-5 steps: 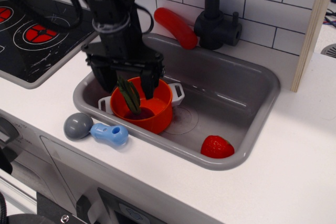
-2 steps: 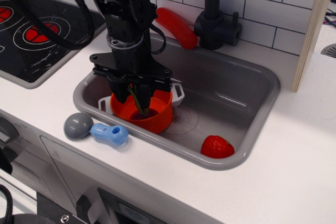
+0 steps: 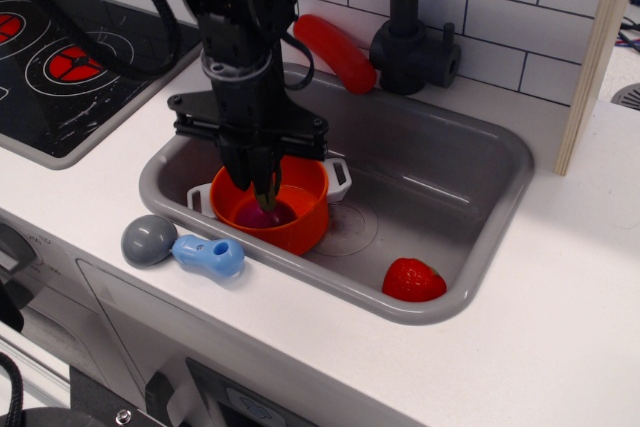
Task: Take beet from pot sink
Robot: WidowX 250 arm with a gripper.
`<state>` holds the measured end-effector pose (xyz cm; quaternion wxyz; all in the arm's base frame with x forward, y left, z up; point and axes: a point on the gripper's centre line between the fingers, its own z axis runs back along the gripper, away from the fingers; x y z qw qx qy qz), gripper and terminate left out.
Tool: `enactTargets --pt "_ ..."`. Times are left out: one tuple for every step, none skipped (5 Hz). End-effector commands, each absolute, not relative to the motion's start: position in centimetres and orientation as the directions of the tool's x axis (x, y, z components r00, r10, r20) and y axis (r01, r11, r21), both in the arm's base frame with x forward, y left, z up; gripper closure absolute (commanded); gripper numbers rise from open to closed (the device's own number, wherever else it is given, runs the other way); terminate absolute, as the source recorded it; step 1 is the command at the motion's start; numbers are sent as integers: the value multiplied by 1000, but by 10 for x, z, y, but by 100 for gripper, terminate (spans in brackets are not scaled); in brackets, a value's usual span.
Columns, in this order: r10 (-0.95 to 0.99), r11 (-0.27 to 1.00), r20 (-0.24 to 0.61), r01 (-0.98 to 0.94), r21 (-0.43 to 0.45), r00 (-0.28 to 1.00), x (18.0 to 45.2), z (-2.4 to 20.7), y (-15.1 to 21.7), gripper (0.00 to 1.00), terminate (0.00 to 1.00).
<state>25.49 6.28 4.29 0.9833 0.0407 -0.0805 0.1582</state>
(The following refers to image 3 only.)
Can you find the orange toy pot white handles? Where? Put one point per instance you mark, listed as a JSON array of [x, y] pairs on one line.
[[307, 186]]

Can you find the grey and blue toy scoop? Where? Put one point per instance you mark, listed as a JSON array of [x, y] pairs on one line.
[[151, 239]]

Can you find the black toy stove top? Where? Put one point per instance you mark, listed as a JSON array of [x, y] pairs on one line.
[[57, 103]]

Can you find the purple toy beet green stem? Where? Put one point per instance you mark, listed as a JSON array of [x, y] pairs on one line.
[[264, 211]]

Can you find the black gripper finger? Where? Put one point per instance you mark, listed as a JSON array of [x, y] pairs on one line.
[[235, 160], [265, 170]]

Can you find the red toy strawberry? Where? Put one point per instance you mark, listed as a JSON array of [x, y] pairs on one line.
[[411, 280]]

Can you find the grey round floor vent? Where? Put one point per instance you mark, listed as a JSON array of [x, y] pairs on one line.
[[628, 96]]

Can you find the light wooden side panel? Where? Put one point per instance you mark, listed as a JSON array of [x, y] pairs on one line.
[[602, 37]]

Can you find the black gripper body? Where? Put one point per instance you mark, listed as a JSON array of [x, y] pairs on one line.
[[254, 112]]

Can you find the grey plastic sink basin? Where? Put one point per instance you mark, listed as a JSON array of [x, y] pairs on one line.
[[427, 183]]

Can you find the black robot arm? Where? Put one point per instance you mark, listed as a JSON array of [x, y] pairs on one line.
[[241, 37]]

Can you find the red toy sausage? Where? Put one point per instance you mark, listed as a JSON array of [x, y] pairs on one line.
[[338, 52]]

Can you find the dark grey toy faucet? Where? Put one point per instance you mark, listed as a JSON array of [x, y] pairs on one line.
[[407, 57]]

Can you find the grey oven knob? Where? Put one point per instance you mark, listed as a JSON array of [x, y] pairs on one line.
[[16, 252]]

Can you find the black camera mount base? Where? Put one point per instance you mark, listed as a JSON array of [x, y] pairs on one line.
[[91, 405]]

